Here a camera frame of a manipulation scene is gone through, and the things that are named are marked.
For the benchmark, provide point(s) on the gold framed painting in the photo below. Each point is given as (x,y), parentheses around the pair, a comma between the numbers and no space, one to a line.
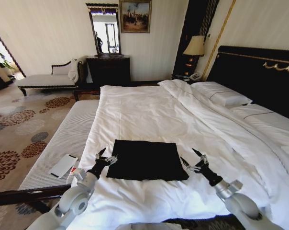
(135,15)

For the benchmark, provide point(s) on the black folded cloth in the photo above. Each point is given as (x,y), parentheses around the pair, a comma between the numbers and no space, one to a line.
(147,160)

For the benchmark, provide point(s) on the person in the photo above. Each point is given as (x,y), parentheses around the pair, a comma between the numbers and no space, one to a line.
(99,42)

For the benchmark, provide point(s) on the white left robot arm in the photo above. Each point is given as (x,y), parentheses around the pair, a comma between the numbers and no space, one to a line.
(72,198)

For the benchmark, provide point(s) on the dark wooden dresser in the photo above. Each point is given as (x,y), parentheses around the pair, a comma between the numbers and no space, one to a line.
(108,70)

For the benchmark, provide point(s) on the black headboard with gold trim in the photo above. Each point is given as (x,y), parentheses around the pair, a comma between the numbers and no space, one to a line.
(261,76)

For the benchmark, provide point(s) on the white card with black edge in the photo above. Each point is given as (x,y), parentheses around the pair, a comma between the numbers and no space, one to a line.
(63,165)

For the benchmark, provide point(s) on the dark wood chaise longue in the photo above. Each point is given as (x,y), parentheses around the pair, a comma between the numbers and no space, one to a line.
(48,80)

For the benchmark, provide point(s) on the white desk telephone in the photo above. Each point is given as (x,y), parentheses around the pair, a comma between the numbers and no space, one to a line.
(194,76)

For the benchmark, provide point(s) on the dark framed mirror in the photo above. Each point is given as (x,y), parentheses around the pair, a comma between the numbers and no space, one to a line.
(105,31)

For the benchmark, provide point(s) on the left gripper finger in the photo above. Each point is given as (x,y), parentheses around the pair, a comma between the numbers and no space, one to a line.
(111,159)
(102,152)

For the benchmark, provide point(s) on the white striped bed bench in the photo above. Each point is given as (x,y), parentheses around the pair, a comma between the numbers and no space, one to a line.
(60,134)

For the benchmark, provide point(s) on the dark wooden nightstand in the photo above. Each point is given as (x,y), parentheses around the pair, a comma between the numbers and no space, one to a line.
(180,77)

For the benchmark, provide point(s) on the white towel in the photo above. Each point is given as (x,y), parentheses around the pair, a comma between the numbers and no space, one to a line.
(74,70)

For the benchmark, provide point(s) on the table lamp with beige shade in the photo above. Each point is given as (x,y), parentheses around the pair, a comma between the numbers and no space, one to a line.
(194,48)

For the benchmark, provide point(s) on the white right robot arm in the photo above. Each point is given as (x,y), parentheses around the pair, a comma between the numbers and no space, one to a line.
(240,203)

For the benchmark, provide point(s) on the white pillow with dark stripe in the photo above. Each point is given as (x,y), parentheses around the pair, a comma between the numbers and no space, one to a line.
(269,117)
(221,92)

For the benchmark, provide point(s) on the dark wall panel gold stripes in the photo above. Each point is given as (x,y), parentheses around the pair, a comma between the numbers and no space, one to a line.
(194,24)

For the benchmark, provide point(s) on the white robot front shell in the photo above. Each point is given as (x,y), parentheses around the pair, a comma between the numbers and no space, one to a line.
(144,227)

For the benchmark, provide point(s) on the white duvet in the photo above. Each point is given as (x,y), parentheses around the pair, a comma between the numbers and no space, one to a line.
(173,119)

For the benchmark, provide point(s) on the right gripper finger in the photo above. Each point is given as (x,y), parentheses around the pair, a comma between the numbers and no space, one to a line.
(199,154)
(187,165)

